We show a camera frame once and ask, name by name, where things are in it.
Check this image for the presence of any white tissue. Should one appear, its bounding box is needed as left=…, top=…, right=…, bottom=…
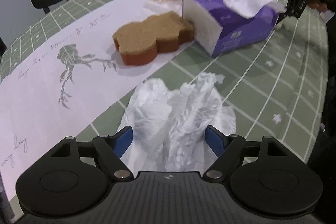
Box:
left=119, top=73, right=236, bottom=174

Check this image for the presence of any purple tissue pack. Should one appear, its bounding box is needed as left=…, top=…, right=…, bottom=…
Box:
left=182, top=0, right=285, bottom=57

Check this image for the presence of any brown heart-shaped sponge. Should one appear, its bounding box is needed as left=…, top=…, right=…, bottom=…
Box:
left=113, top=11, right=194, bottom=66

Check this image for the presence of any white printed table runner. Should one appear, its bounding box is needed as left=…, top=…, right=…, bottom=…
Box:
left=1, top=0, right=196, bottom=199

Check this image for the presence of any green grid tablecloth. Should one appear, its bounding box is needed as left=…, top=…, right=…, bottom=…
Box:
left=1, top=0, right=328, bottom=160

